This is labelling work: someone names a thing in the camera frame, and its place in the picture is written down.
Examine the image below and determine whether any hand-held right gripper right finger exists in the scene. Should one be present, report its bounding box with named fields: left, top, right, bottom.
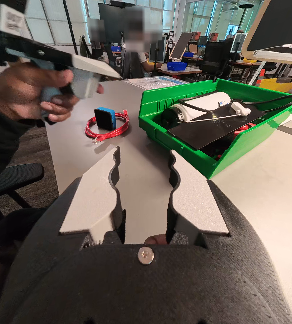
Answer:
left=166, top=149, right=230, bottom=245

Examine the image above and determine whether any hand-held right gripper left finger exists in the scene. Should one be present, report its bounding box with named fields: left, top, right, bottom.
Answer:
left=59, top=146, right=126, bottom=245

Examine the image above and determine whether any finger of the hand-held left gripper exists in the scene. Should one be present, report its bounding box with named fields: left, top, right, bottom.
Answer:
left=71, top=54, right=123, bottom=79
left=70, top=68, right=102, bottom=100

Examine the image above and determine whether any blue black whiteboard eraser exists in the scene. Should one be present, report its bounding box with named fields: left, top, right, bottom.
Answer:
left=94, top=107, right=116, bottom=131

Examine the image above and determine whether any green plastic bin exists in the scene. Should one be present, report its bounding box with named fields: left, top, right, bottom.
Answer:
left=138, top=78, right=292, bottom=180

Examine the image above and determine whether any white plastic stick tool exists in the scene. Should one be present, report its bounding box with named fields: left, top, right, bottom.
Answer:
left=185, top=101, right=251, bottom=124

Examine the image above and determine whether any person's left hand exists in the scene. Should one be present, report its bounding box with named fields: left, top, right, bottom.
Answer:
left=0, top=62, right=105, bottom=124

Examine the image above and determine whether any black floor lamp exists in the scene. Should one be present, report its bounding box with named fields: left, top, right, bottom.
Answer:
left=62, top=0, right=79, bottom=55
left=238, top=4, right=255, bottom=32

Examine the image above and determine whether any office chair with grey jacket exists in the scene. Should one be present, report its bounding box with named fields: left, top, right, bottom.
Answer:
left=121, top=49, right=145, bottom=79

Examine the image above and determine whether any large black monitor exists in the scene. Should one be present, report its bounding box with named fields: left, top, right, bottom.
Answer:
left=98, top=3, right=145, bottom=45

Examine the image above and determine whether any clear sleeve with papers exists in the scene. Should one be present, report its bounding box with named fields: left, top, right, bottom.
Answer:
left=124, top=76, right=189, bottom=90

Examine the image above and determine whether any small monitor on stand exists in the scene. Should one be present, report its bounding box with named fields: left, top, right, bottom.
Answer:
left=149, top=35, right=167, bottom=64

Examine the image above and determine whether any black flat sheet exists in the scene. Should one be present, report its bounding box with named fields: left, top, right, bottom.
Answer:
left=167, top=102, right=267, bottom=150

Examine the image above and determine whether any blue plastic bin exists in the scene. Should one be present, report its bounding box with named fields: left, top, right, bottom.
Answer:
left=166, top=61, right=187, bottom=71

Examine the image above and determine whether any red tape roll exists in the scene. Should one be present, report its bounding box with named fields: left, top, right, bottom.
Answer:
left=235, top=123, right=256, bottom=134

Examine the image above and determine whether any tilted black board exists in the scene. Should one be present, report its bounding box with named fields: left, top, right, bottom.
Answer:
left=170, top=32, right=194, bottom=61

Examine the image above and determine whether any white bottle black cap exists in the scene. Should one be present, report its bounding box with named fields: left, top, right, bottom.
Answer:
left=160, top=92, right=231, bottom=130

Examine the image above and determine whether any wooden desk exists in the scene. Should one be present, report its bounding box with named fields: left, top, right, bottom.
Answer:
left=159, top=64, right=203, bottom=76

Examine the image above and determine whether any yellow box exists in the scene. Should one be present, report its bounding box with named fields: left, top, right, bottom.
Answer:
left=258, top=78, right=292, bottom=92

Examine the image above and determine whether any tablet on stand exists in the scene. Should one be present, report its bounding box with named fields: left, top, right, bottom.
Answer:
left=231, top=33, right=247, bottom=53

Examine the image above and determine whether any black board on easel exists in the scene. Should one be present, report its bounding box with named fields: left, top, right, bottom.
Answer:
left=241, top=0, right=292, bottom=67

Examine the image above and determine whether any red ethernet cable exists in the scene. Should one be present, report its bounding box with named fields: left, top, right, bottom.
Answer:
left=84, top=108, right=130, bottom=145

